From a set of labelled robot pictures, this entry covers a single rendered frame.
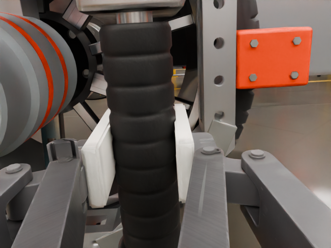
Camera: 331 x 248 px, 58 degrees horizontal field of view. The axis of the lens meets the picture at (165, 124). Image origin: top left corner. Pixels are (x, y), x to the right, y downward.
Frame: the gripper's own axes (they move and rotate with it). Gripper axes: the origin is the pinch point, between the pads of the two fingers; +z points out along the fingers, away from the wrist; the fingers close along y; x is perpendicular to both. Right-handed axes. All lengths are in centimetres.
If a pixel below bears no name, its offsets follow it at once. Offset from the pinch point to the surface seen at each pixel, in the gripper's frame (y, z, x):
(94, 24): -19, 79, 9
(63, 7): -27, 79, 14
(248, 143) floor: 64, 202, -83
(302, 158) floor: 92, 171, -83
